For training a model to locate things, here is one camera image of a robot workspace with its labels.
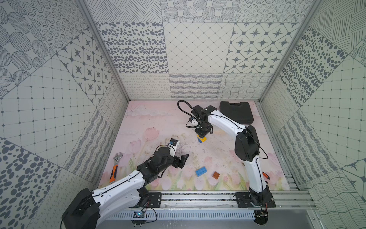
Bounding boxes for controller board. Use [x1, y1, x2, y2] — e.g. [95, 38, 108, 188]
[131, 211, 147, 226]
[254, 210, 269, 225]

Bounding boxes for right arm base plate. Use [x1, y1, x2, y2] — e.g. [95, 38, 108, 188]
[233, 192, 276, 208]

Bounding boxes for right controller board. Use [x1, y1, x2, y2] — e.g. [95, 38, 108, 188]
[254, 210, 269, 225]

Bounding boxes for left controller board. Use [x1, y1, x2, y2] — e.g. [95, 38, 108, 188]
[131, 211, 147, 226]

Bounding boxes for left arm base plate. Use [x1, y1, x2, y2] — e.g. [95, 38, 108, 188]
[137, 192, 162, 208]

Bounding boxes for orange handled pliers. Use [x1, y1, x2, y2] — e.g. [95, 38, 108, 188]
[262, 172, 271, 180]

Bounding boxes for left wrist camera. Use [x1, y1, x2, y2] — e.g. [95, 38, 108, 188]
[167, 138, 179, 157]

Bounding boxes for light blue long lego brick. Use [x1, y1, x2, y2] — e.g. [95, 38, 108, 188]
[195, 167, 207, 177]

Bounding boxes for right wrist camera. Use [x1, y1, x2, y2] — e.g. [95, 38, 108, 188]
[191, 105, 203, 126]

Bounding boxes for orange handled adjustable wrench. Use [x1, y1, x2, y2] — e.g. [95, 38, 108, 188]
[109, 152, 123, 184]

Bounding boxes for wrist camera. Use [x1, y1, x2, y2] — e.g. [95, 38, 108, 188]
[167, 138, 179, 157]
[191, 105, 203, 126]

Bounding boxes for brown square lego brick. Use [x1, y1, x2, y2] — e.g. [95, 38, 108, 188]
[212, 171, 220, 180]

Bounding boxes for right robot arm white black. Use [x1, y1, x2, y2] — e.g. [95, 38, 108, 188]
[191, 105, 269, 207]

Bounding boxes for black plastic tool case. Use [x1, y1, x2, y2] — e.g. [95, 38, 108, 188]
[219, 101, 254, 125]

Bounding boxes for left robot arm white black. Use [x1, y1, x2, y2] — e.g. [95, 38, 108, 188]
[60, 145, 189, 229]

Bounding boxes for aluminium mounting rail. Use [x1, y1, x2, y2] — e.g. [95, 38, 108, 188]
[81, 190, 316, 211]

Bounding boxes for right camera black corrugated cable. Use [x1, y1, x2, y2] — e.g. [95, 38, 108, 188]
[177, 100, 198, 119]

